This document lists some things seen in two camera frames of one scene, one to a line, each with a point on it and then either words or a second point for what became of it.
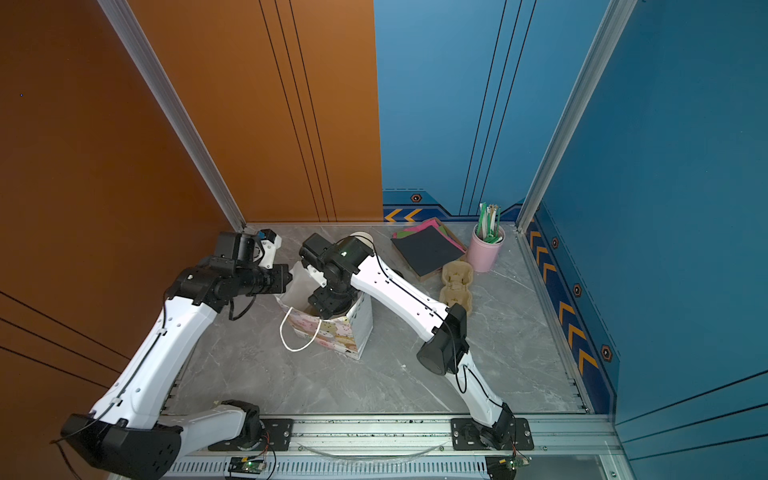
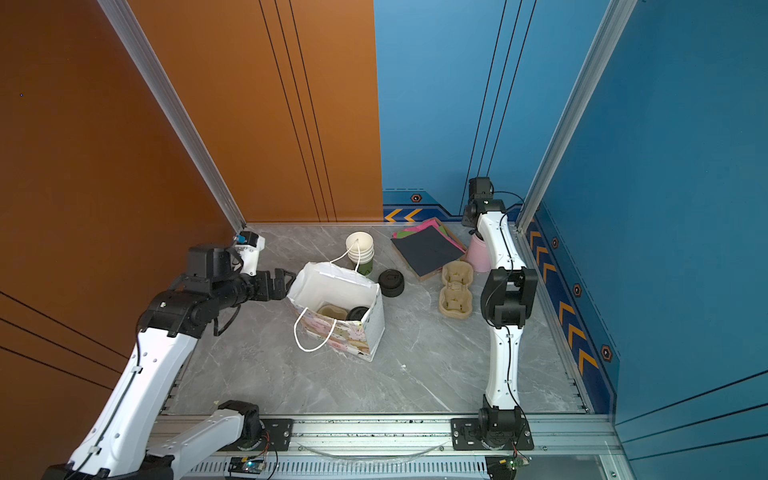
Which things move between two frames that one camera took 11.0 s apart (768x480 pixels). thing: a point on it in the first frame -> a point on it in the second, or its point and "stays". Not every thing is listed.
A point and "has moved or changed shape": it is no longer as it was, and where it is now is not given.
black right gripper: [323, 304] -> [465, 219]
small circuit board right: [503, 467] stays
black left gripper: [282, 281] stays
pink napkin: [427, 225] stays
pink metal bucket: [482, 255] stays
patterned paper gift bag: [346, 335] has moved or changed shape
